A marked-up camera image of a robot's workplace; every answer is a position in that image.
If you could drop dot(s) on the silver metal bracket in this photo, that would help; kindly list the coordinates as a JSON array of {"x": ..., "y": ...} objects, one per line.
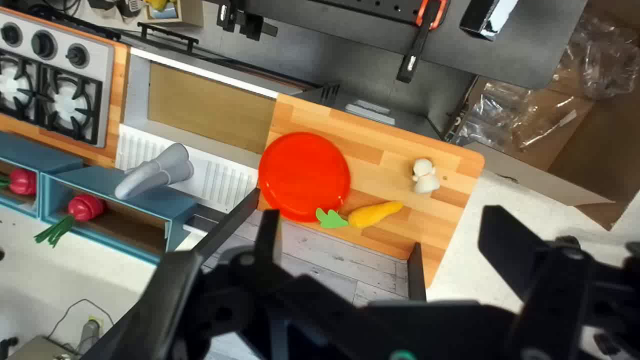
[{"x": 486, "y": 17}]

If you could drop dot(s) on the gray device box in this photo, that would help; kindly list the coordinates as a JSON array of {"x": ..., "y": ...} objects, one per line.
[{"x": 40, "y": 348}]

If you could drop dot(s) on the cardboard box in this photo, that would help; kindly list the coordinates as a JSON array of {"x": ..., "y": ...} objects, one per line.
[{"x": 601, "y": 146}]

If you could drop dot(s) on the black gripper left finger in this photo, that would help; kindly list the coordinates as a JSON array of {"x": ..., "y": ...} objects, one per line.
[{"x": 269, "y": 241}]

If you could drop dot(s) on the orange plastic plate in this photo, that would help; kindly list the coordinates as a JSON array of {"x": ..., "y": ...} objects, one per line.
[{"x": 303, "y": 172}]

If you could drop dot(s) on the wooden stove surround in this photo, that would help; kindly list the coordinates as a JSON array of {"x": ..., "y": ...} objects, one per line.
[{"x": 121, "y": 101}]

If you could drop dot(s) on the black frame post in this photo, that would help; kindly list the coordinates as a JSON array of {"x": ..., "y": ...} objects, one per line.
[
  {"x": 417, "y": 270},
  {"x": 226, "y": 227}
]

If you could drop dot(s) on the wooden countertop board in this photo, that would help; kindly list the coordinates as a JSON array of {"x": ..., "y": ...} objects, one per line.
[{"x": 386, "y": 152}]

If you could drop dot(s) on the black perforated table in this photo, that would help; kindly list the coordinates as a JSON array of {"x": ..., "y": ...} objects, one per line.
[{"x": 520, "y": 61}]

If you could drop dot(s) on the red toy radish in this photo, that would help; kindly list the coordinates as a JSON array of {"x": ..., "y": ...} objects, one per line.
[
  {"x": 23, "y": 180},
  {"x": 85, "y": 208}
]

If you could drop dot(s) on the white toy sink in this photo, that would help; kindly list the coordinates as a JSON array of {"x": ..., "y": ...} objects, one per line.
[{"x": 200, "y": 106}]

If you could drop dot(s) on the gray toy faucet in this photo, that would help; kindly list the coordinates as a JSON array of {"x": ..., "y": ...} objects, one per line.
[{"x": 162, "y": 170}]

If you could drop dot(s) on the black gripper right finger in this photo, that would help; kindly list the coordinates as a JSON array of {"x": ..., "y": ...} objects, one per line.
[{"x": 513, "y": 247}]

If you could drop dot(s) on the teal planter box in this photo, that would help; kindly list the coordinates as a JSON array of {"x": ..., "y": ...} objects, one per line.
[
  {"x": 121, "y": 182},
  {"x": 33, "y": 154}
]

